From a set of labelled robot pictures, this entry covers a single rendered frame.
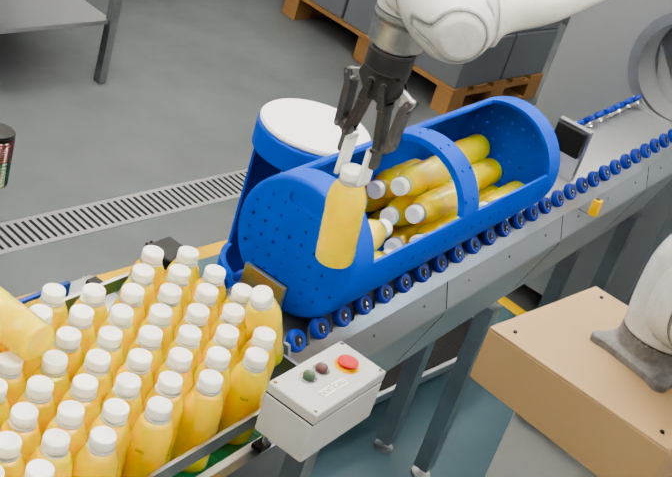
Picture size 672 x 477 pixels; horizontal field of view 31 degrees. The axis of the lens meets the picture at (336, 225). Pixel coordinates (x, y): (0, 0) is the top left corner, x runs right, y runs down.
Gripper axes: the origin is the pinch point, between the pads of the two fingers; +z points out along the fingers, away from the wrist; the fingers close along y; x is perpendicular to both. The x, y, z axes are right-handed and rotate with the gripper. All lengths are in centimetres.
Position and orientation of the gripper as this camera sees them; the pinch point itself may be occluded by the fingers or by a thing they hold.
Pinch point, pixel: (356, 160)
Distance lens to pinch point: 193.9
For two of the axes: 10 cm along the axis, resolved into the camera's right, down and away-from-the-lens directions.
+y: -7.6, -4.9, 4.2
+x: -5.8, 2.5, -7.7
